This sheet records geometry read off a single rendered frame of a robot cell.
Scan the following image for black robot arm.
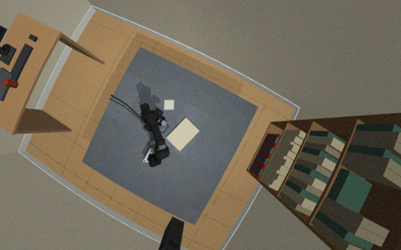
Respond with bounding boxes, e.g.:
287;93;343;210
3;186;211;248
140;103;170;167

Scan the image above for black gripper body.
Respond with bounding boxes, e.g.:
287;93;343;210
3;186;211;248
144;107;164;132

